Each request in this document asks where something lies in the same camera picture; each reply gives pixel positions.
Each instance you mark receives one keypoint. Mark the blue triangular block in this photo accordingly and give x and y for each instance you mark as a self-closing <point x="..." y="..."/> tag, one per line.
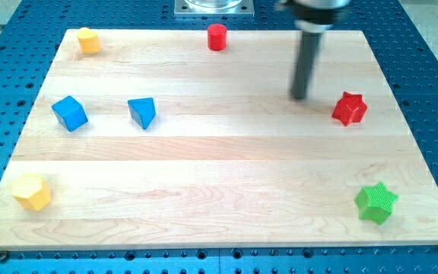
<point x="142" y="111"/>

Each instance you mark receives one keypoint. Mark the green star block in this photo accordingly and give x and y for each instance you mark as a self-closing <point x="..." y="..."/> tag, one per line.
<point x="375" y="203"/>

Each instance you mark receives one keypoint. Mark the board clamp screw left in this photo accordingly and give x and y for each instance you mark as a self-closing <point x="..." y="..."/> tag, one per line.
<point x="3" y="256"/>

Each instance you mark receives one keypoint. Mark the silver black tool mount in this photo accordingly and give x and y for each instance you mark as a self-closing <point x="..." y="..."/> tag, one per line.
<point x="315" y="16"/>

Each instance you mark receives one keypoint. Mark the wooden board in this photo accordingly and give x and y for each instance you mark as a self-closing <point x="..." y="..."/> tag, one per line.
<point x="229" y="159"/>

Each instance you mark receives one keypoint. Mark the red star block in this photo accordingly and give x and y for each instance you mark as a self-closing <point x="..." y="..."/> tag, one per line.
<point x="350" y="108"/>

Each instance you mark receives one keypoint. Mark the blue cube block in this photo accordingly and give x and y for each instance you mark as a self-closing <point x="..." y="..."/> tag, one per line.
<point x="70" y="113"/>

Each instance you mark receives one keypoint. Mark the yellow heart block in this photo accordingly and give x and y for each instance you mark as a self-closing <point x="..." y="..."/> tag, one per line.
<point x="88" y="40"/>

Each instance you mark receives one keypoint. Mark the yellow hexagon block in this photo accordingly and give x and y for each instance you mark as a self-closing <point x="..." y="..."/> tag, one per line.
<point x="32" y="191"/>

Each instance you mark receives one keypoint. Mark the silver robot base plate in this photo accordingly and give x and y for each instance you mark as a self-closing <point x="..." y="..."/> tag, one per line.
<point x="193" y="8"/>

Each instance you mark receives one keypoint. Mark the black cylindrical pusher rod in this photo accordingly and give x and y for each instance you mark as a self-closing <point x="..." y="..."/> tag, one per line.
<point x="306" y="58"/>

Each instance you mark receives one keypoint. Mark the red cylinder block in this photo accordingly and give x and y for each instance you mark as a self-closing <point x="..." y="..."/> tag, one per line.
<point x="217" y="37"/>

